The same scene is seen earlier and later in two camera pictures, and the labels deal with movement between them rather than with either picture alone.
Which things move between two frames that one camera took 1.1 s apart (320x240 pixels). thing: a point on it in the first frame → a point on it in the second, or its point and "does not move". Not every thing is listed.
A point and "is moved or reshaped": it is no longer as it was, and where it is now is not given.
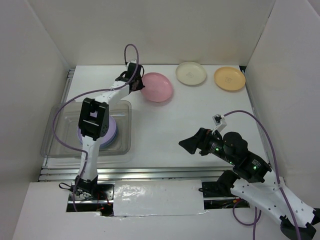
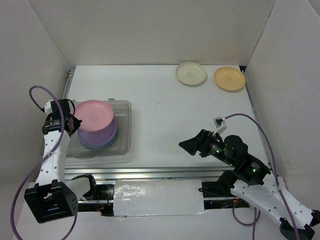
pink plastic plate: [158, 87] is moved or reshaped
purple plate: [103, 139] does not move
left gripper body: [139, 84] → [76, 122]
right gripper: [199, 140] does not move
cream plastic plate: [191, 73] does not move
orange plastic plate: [229, 78] does not move
